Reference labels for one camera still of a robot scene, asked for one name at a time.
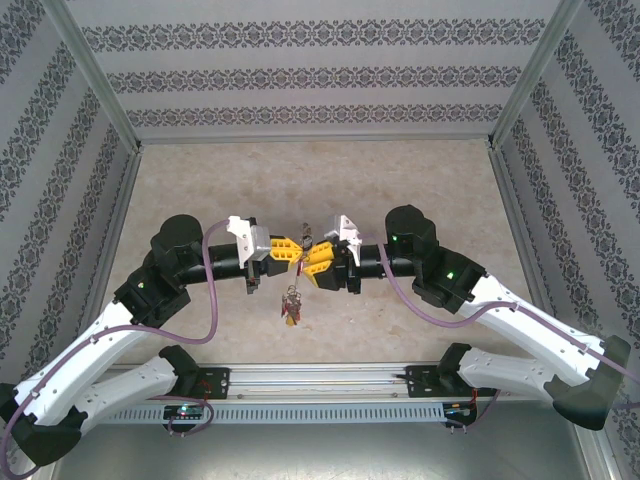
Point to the small silver key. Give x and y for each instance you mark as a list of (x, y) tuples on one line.
[(305, 235)]

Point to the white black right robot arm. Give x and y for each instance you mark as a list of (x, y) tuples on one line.
[(530, 325)]

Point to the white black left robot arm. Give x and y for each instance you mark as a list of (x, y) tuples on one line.
[(75, 360)]

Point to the small controller board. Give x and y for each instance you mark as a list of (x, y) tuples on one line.
[(185, 412), (457, 410)]

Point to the aluminium frame beam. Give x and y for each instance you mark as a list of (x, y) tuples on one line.
[(315, 139), (121, 210), (511, 210)]

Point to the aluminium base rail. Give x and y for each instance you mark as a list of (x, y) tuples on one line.
[(320, 380)]

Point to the aluminium frame post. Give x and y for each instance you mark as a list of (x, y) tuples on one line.
[(531, 75), (96, 75)]

